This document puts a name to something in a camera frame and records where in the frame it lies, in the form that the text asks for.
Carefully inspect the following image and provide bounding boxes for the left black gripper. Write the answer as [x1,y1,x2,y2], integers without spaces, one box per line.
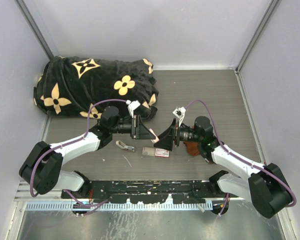
[110,114,156,140]

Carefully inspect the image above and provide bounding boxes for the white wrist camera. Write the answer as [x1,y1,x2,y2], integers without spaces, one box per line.
[126,100,141,118]
[172,106,186,127]

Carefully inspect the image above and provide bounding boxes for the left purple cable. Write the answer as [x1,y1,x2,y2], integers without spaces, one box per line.
[29,99,131,198]

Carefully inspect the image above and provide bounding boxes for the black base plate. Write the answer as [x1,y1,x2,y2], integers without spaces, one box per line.
[70,180,226,204]

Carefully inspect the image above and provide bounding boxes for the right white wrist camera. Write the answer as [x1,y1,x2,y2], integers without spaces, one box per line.
[172,106,186,127]

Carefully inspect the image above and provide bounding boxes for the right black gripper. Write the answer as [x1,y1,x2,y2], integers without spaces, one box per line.
[154,118,202,151]

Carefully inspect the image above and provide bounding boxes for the white slotted cable duct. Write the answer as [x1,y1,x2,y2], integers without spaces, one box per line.
[25,200,213,212]

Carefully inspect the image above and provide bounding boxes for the brown cloth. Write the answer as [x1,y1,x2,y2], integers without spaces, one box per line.
[183,141,214,164]

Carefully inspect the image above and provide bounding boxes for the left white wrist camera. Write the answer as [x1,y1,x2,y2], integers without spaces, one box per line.
[126,100,141,118]

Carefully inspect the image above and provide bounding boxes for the aluminium front rail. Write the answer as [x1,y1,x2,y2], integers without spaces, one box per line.
[13,179,66,202]

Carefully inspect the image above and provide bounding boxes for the red white staple box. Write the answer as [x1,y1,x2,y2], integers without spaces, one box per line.
[142,147,170,158]

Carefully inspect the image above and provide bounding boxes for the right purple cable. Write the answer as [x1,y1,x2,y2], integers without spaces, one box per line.
[184,99,298,216]

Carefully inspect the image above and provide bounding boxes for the black floral plush blanket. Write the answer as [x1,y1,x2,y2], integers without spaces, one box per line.
[33,56,159,120]

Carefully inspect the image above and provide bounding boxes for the purple cable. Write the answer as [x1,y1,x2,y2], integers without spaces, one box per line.
[29,99,131,198]
[184,99,298,216]

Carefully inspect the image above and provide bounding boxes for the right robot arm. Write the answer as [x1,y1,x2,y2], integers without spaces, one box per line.
[154,116,296,219]

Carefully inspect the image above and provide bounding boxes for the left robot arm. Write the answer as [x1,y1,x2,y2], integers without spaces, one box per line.
[19,106,156,198]

